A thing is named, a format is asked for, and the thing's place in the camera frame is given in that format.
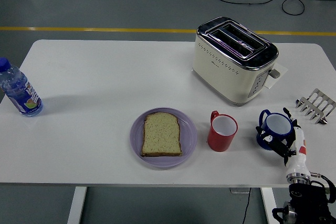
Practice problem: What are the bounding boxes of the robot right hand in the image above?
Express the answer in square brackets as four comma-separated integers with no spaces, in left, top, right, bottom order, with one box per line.
[256,107,312,179]

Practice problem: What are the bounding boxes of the blue cup white inside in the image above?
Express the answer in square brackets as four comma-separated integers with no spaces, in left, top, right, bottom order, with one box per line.
[256,109,292,151]

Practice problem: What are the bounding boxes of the red cup white inside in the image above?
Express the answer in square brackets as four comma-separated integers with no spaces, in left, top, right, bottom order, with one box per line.
[206,110,238,153]

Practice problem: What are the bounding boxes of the slice of bread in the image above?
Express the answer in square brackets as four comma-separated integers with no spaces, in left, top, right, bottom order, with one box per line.
[140,112,183,158]

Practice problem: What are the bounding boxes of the white table leg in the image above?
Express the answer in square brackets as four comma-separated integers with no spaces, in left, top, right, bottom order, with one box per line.
[67,186,88,224]
[260,187,281,224]

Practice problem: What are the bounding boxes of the silver metal toast rack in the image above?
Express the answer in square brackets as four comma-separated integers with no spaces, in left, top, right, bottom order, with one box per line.
[295,88,336,125]

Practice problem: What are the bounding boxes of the cream toaster chrome top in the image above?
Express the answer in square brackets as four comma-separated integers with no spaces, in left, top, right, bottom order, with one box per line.
[191,16,281,107]

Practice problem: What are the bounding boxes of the purple round plate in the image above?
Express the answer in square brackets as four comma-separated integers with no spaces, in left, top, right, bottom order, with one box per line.
[130,106,198,170]

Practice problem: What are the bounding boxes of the clear water bottle blue cap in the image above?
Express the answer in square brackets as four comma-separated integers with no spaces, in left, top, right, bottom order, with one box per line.
[0,57,44,118]

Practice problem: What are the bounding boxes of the thin black cable under table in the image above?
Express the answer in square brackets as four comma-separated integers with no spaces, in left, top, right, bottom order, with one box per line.
[241,187,252,224]

